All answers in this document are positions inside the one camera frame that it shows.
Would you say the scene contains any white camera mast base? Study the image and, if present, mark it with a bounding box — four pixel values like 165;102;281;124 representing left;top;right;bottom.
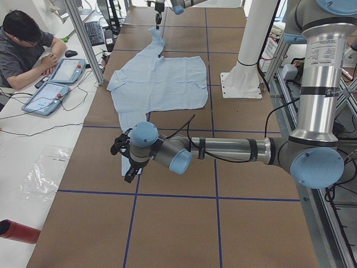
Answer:
220;0;279;99

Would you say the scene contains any black keyboard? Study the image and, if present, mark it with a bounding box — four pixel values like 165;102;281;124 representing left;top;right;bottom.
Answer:
84;21;104;46

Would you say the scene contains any light blue button shirt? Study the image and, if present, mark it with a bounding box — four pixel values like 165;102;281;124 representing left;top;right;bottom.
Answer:
107;27;208;174

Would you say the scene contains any seated man grey shirt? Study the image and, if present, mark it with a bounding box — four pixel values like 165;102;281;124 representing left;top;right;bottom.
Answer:
1;10;66;90

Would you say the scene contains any aluminium frame post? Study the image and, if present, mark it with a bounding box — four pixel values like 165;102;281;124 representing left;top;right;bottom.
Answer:
64;0;104;85

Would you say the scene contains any upper blue teach pendant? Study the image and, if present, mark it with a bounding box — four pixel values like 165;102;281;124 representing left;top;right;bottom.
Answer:
49;58;86;85

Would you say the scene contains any lower blue teach pendant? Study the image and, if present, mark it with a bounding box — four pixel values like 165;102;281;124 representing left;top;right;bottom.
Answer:
21;82;70;116

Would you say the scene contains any blue teach pendant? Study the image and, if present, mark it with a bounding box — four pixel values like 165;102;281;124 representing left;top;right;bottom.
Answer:
49;58;86;85
21;82;70;116

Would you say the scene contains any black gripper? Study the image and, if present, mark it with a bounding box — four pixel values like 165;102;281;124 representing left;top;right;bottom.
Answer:
146;0;165;30
110;128;145;183

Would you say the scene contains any clear plastic bag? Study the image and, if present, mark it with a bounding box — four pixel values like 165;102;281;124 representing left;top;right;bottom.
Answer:
17;145;73;204

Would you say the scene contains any red cylinder bottle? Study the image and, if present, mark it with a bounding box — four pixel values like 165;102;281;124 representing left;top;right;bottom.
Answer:
1;219;41;244

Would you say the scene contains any black computer mouse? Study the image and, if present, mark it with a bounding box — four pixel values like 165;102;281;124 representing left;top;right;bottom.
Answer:
65;50;78;58

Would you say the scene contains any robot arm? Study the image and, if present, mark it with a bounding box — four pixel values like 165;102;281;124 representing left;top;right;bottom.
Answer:
146;0;206;30
107;1;356;189

